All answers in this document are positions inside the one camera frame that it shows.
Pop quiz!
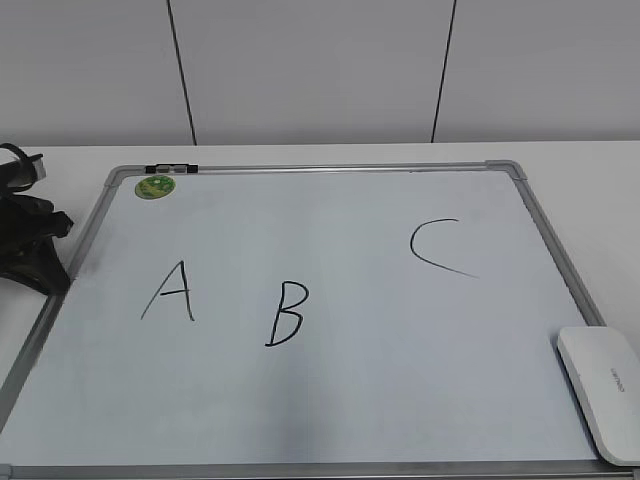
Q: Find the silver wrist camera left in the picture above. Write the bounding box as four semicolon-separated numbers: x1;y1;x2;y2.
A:
1;143;46;193

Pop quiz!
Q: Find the white board with grey frame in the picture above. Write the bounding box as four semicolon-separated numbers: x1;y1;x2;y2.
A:
1;161;639;479

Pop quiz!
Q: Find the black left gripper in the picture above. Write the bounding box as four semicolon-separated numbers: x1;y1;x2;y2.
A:
1;187;74;295

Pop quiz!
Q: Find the white rectangular board eraser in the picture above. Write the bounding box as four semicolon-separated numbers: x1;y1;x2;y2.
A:
557;326;639;467

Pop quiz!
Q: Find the round green magnet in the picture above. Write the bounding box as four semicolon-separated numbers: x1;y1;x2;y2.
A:
134;175;176;200

